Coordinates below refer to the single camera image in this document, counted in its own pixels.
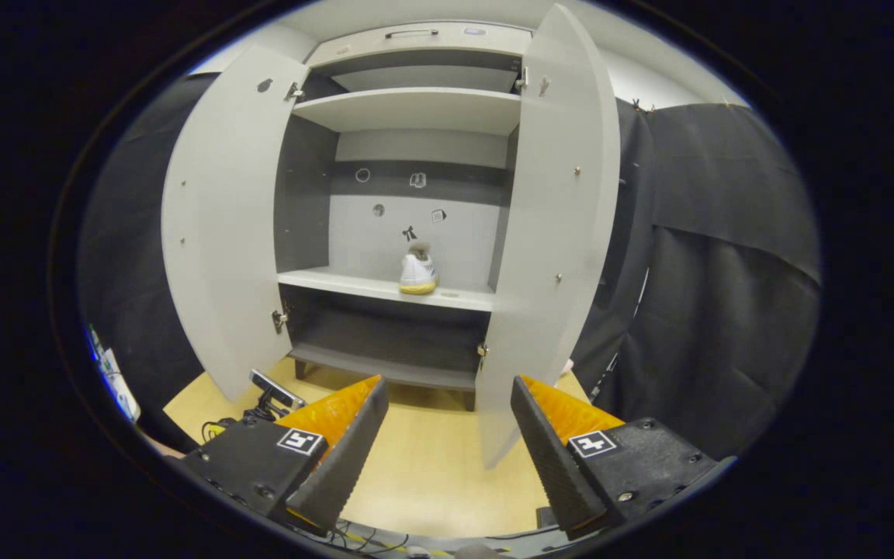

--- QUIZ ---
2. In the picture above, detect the grey cabinet door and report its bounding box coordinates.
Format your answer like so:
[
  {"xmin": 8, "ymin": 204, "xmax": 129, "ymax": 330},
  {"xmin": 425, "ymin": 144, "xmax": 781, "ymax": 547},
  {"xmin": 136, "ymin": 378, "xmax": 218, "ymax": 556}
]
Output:
[
  {"xmin": 475, "ymin": 4, "xmax": 622, "ymax": 470},
  {"xmin": 161, "ymin": 44, "xmax": 310, "ymax": 403}
]

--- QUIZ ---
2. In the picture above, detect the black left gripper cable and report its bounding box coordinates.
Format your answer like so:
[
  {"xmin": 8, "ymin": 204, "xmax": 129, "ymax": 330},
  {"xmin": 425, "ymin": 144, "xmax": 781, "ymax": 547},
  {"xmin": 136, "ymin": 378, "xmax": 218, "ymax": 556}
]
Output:
[{"xmin": 200, "ymin": 418, "xmax": 246, "ymax": 445}]

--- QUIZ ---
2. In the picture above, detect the white shoe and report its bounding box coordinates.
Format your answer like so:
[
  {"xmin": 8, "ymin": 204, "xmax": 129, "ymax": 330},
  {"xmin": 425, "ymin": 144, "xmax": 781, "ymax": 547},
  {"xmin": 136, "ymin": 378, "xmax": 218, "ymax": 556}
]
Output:
[{"xmin": 399, "ymin": 242, "xmax": 438, "ymax": 296}]

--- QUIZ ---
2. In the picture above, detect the black backdrop cloth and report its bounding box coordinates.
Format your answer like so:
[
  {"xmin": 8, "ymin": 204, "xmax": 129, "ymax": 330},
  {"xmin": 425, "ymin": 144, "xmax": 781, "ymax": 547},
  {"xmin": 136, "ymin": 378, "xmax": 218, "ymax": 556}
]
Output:
[{"xmin": 78, "ymin": 74, "xmax": 822, "ymax": 459}]

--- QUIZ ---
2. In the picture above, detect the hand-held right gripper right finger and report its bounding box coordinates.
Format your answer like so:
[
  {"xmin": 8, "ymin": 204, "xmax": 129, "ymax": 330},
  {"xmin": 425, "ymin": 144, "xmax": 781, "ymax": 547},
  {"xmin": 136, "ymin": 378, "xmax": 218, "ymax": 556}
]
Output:
[{"xmin": 511, "ymin": 375, "xmax": 727, "ymax": 540}]

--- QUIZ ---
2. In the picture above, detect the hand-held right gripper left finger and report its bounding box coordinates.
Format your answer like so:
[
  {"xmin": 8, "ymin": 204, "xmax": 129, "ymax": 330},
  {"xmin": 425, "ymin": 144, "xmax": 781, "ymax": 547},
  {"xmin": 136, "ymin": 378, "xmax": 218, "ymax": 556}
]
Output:
[{"xmin": 175, "ymin": 375, "xmax": 390, "ymax": 533}]

